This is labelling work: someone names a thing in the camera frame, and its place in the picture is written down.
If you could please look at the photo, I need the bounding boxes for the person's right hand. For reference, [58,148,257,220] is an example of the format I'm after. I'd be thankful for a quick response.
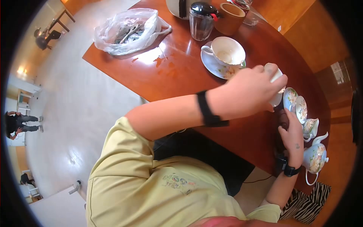
[278,109,305,168]

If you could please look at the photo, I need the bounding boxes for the person's left hand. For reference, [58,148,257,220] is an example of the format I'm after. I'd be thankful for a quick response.
[207,65,289,121]

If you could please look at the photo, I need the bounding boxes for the person's right fingers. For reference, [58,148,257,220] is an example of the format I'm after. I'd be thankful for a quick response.
[278,109,298,135]

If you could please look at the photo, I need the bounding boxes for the person's left thumb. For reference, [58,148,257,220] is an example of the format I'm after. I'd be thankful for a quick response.
[255,102,275,113]

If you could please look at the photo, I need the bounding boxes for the person's left fingers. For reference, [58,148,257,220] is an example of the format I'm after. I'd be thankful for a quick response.
[252,65,289,95]

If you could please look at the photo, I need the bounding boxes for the dark brown cloth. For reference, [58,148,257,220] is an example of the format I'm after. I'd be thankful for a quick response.
[277,109,290,131]

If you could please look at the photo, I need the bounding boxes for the small white cup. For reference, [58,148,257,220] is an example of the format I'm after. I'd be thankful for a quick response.
[264,63,286,108]

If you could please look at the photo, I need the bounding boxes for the small floral plate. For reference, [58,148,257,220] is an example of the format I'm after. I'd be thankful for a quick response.
[283,87,299,112]
[295,95,308,124]

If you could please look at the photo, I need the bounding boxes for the floral creamer jug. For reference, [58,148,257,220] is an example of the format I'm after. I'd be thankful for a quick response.
[302,117,320,143]

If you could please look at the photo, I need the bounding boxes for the floral teapot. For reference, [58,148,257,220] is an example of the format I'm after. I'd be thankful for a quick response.
[302,131,330,186]

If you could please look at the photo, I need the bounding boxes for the black wrist band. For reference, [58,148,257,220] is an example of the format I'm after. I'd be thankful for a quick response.
[196,90,230,128]
[275,155,303,178]

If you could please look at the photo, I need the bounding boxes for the white teacup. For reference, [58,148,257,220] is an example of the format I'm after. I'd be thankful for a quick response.
[201,36,246,67]

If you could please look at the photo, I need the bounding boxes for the floral saucer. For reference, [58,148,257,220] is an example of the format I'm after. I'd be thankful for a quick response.
[200,40,247,80]

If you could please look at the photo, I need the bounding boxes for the clear glass container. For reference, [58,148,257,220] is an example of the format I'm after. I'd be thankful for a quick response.
[230,0,260,27]

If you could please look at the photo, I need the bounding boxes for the brown wooden cup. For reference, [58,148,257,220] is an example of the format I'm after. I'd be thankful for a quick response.
[213,2,246,36]

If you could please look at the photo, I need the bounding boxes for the person's legs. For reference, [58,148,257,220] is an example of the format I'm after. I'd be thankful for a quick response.
[153,129,256,197]

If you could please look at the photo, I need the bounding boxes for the zebra striped cushion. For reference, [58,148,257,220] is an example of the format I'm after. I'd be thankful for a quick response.
[279,182,332,225]

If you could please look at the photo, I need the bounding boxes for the glass jar with black lid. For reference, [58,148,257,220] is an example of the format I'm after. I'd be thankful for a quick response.
[189,2,222,42]

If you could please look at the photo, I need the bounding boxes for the white appliance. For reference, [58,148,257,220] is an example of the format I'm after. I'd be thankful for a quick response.
[165,0,212,20]

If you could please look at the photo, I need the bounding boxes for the person's body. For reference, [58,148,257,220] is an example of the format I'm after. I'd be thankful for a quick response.
[85,116,283,227]

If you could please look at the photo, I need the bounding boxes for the clear plastic bag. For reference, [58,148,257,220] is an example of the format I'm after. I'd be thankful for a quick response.
[93,8,172,56]

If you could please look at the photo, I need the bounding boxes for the dark wooden table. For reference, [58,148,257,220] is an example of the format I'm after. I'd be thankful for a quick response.
[48,9,76,33]

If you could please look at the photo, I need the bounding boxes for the white table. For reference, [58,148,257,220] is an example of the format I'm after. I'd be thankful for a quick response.
[28,180,87,227]

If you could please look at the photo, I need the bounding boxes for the white desk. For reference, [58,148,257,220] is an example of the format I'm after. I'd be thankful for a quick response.
[16,89,41,112]

